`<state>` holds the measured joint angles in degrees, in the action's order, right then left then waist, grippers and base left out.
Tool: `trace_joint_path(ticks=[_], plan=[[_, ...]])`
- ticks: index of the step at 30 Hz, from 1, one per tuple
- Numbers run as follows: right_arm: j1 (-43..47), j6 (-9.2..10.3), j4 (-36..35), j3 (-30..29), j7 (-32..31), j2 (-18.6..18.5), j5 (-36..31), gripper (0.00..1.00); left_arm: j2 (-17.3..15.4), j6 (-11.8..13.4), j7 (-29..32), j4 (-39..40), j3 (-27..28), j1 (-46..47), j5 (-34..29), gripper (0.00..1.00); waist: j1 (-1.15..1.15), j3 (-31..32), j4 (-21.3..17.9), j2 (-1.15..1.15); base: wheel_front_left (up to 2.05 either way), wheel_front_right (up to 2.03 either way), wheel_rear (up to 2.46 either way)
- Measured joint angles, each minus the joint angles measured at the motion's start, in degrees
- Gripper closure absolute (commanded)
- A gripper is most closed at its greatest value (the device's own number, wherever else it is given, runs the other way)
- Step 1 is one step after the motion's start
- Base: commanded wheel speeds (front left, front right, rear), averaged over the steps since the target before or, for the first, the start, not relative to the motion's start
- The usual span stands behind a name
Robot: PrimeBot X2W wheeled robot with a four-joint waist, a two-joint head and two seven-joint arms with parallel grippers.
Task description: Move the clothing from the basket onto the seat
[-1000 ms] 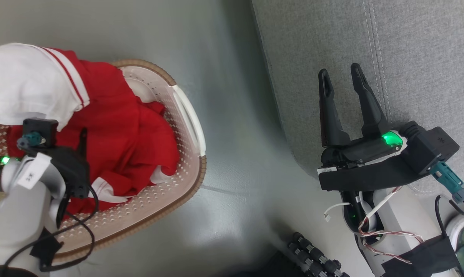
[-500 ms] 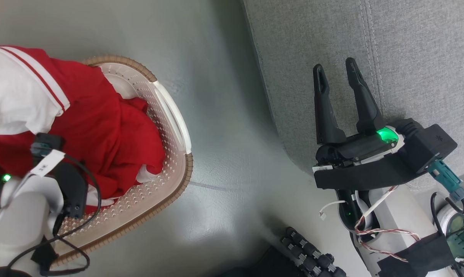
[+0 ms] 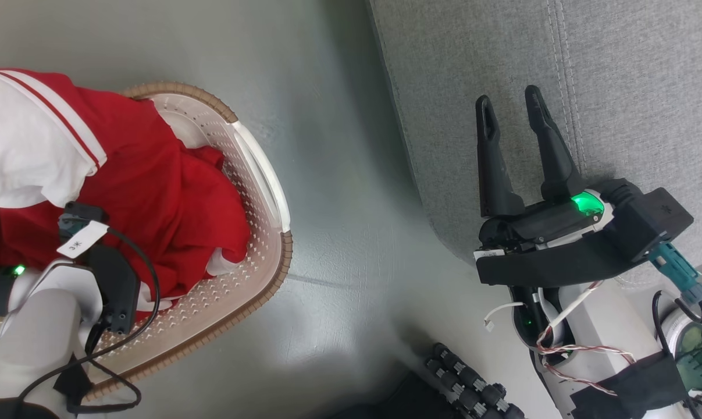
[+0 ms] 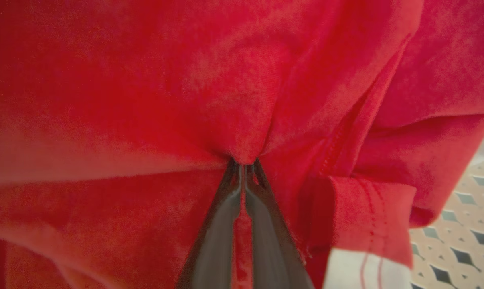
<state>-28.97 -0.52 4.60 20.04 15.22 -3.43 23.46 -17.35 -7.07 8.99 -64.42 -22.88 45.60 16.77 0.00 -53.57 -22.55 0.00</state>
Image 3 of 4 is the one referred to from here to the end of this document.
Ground grey fabric sofa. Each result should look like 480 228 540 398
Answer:
367 0 702 287

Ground black strap on right arm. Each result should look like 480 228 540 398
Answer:
570 351 690 419

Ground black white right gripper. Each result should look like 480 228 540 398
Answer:
475 86 607 257

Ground red white twisted wires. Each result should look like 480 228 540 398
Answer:
534 281 637 397

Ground black camera cable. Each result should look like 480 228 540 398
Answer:
651 289 702 358
13 227 161 408

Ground white wire with plug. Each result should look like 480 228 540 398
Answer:
483 301 526 333

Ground black ribbed roller wheel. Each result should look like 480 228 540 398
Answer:
425 342 526 419

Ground teal left camera connector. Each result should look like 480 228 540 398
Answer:
58 212 91 239

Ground teal camera connector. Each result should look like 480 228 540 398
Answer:
647 243 702 305
58 212 91 239

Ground black left camera cable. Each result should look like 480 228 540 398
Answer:
13 227 161 408

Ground thin black left gripper cable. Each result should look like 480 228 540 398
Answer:
74 324 142 415

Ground teal right camera connector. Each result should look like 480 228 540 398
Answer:
647 243 702 305

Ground black strap on left arm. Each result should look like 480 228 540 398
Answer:
52 353 95 416

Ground black right camera cable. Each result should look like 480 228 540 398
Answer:
651 289 702 358

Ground red and white garment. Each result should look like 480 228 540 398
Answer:
0 68 252 319

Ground white basket with woven rim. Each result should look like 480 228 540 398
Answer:
0 80 294 403

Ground black strap on arm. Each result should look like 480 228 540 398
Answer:
52 353 95 416
570 351 690 419

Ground white paper cable label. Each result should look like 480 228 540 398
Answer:
56 221 110 260

